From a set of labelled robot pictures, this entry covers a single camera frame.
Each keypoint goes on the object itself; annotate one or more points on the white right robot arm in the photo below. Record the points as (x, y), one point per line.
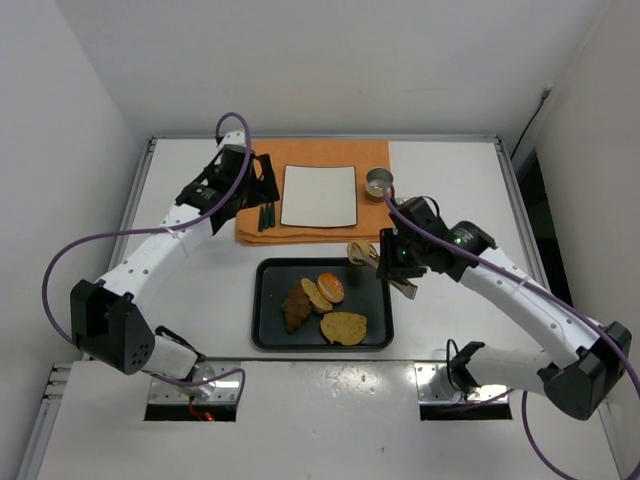
(581, 360)

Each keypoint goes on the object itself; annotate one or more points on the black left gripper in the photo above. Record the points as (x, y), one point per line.
(261, 185)

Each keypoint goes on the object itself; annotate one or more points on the large flat bread slice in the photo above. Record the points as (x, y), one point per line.
(347, 329)

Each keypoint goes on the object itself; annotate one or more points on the metal cup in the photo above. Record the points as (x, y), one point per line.
(377, 181)

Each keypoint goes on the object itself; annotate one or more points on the small round bread roll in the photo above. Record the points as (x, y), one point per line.
(363, 253)

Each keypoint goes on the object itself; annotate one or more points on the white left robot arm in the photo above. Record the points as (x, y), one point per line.
(107, 315)

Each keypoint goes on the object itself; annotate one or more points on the white square plate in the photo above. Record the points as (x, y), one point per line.
(319, 197)

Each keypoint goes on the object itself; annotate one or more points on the brown croissant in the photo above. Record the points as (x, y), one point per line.
(296, 308)

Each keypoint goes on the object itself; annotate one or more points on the glazed round bun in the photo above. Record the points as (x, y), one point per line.
(330, 287)

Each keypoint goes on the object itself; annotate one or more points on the black baking tray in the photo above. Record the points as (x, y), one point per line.
(365, 295)

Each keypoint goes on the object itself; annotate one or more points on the bread slice with crust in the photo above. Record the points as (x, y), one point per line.
(318, 302)

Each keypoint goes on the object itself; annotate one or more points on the orange cloth placemat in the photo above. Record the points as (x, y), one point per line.
(364, 155)

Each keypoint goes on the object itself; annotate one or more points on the metal tongs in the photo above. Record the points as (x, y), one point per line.
(408, 289)

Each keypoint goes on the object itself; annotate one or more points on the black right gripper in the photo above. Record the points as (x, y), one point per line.
(395, 257)

